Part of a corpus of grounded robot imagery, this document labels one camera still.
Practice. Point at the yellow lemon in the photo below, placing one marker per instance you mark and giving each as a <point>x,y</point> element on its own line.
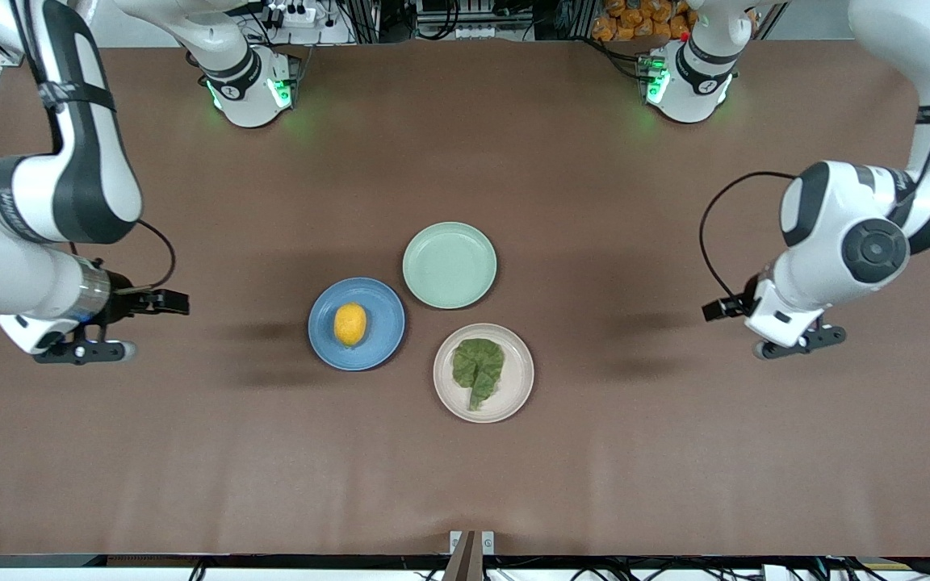
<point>349,323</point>

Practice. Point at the white power strip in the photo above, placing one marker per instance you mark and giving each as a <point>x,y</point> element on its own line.
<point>291,14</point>

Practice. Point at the bag of orange fruits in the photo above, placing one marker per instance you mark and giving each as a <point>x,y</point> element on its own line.
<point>638,20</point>

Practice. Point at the metal table edge bracket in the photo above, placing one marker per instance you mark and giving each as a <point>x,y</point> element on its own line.
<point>471,549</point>

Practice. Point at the green lettuce leaf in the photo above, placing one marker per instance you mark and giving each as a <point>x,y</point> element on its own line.
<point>477,367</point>

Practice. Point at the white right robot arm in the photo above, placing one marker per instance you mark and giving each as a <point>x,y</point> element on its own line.
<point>69,186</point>

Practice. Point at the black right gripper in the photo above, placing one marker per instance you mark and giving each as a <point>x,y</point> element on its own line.
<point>123,301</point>

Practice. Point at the beige round plate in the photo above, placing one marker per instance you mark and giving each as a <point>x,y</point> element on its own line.
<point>517,387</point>

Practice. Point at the blue round plate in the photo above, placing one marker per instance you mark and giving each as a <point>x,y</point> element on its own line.
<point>380,355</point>

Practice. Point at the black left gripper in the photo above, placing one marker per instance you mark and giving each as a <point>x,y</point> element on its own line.
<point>743,303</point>

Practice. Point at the green round plate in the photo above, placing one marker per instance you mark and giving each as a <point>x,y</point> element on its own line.
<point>449,265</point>

